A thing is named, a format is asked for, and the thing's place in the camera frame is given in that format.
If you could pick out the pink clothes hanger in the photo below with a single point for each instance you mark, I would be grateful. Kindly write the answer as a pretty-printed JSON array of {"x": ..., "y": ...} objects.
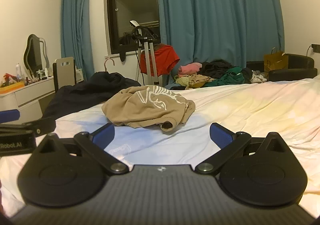
[{"x": 107, "y": 64}]

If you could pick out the wavy framed mirror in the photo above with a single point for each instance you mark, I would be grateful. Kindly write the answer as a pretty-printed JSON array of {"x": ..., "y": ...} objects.
[{"x": 33, "y": 54}]

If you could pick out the pink garment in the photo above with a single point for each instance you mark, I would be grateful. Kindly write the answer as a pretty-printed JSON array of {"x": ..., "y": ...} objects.
[{"x": 190, "y": 68}]

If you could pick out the black wall outlet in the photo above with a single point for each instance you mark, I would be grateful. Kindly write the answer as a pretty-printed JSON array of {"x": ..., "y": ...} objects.
[{"x": 315, "y": 48}]

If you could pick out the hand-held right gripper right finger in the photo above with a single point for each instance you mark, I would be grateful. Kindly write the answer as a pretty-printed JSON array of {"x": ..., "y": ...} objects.
[{"x": 221, "y": 137}]

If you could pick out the beige chair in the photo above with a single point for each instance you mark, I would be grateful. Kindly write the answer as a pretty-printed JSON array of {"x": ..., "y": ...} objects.
[{"x": 65, "y": 74}]

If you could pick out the wide blue curtain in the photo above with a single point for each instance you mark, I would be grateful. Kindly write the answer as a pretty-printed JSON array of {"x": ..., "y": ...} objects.
[{"x": 220, "y": 14}]

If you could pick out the black sofa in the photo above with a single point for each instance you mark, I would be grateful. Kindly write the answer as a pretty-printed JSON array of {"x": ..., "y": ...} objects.
[{"x": 297, "y": 62}]

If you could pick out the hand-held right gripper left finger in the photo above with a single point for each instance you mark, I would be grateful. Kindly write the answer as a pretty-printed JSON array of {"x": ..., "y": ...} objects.
[{"x": 103, "y": 136}]

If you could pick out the garment steamer stand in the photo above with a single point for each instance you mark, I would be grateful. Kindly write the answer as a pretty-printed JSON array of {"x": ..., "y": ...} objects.
[{"x": 145, "y": 47}]

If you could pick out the narrow blue curtain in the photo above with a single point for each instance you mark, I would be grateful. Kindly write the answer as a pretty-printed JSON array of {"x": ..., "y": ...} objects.
[{"x": 75, "y": 27}]

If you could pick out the red garment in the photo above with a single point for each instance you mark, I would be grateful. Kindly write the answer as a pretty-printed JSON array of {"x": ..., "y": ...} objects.
[{"x": 167, "y": 59}]

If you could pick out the yellow-green garment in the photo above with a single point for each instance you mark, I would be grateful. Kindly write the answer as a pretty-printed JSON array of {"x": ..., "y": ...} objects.
[{"x": 181, "y": 80}]

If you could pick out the dark framed window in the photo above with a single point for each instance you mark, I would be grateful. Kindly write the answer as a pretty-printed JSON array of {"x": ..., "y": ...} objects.
[{"x": 132, "y": 2}]

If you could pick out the dark navy garment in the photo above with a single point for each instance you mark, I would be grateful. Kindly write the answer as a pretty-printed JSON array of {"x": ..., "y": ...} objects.
[{"x": 82, "y": 95}]

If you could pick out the white patterned garment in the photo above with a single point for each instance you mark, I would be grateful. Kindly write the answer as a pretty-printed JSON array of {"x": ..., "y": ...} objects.
[{"x": 258, "y": 77}]

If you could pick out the khaki garment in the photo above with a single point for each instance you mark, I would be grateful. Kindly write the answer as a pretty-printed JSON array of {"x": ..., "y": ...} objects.
[{"x": 200, "y": 79}]

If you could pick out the yellow paper bag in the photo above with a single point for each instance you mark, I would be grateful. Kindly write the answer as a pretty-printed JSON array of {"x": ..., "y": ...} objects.
[{"x": 275, "y": 62}]

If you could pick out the pastel bed sheet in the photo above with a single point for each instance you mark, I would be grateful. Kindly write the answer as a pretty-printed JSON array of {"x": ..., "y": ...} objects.
[{"x": 250, "y": 110}]

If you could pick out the white dresser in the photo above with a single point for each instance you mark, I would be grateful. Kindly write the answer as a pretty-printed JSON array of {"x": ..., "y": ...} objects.
[{"x": 27, "y": 95}]

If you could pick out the group of small cosmetic bottles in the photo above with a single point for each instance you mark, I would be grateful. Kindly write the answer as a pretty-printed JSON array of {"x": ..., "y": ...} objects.
[{"x": 40, "y": 74}]

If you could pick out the white spray bottle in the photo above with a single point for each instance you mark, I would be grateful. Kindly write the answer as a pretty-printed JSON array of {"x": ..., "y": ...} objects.
[{"x": 18, "y": 71}]

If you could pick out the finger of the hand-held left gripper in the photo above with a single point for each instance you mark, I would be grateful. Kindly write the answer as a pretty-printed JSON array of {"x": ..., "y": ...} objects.
[
  {"x": 40, "y": 127},
  {"x": 10, "y": 115}
]

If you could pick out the yellow storage box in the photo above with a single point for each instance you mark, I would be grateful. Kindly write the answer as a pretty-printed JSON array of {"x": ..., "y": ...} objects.
[{"x": 12, "y": 86}]

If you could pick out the tan printed t-shirt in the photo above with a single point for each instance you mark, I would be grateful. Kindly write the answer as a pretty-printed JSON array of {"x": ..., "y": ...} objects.
[{"x": 140, "y": 112}]

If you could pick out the black garment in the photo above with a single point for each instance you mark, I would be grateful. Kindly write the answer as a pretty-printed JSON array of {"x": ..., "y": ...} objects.
[{"x": 215, "y": 67}]

